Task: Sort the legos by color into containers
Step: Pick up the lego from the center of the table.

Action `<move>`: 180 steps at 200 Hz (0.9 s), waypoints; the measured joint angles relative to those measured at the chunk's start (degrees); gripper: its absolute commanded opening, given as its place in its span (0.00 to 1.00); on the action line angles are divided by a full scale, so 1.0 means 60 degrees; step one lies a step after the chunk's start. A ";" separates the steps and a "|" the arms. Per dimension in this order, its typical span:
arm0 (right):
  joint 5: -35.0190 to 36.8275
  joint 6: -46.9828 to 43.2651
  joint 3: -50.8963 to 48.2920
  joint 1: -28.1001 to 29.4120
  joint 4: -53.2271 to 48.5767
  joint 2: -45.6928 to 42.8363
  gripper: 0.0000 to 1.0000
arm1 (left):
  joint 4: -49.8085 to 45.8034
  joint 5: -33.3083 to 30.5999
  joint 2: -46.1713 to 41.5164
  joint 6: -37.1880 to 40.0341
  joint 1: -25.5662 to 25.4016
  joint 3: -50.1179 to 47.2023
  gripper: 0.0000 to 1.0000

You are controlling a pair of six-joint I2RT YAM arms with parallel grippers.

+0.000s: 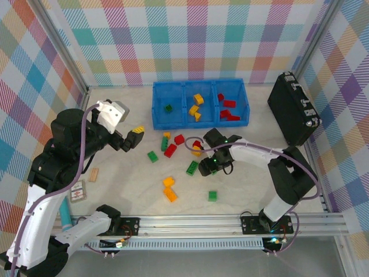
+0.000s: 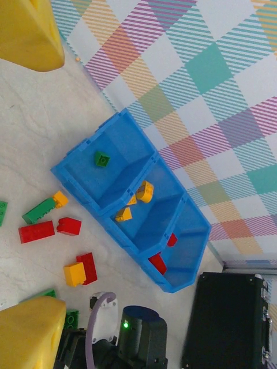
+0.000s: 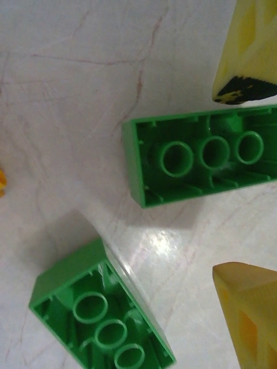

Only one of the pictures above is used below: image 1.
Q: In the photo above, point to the small wooden block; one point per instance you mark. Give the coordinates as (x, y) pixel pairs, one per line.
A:
(93, 175)

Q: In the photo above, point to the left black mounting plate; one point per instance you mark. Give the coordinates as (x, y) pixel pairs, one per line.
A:
(129, 225)

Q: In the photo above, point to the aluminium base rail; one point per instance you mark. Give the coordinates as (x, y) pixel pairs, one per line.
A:
(187, 226)

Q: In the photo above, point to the long green lego brick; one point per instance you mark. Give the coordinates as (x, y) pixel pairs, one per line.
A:
(164, 143)

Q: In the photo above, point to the black mounting plate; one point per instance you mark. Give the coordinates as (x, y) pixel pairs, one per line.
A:
(129, 225)
(250, 225)

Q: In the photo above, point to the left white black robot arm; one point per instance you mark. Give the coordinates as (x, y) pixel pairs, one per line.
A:
(83, 229)

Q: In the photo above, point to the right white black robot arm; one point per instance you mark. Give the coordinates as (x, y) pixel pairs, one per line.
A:
(291, 179)

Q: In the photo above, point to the aluminium frame corner post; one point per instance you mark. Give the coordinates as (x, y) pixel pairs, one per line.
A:
(60, 49)
(317, 40)

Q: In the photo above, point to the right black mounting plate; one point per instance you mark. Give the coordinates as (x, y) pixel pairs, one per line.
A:
(250, 225)

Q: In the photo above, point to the teal marker pen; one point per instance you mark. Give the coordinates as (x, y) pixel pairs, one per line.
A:
(65, 216)

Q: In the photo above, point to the blue three-compartment plastic bin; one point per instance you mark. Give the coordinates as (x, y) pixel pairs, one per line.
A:
(170, 124)

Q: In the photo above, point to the small red lego brick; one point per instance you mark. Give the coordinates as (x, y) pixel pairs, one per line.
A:
(220, 97)

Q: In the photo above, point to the small green lego brick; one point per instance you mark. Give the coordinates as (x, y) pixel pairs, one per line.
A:
(168, 108)

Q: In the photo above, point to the playing card box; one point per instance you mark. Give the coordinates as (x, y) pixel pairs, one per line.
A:
(78, 192)

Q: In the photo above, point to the black hard carrying case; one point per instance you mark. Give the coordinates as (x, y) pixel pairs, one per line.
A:
(288, 115)

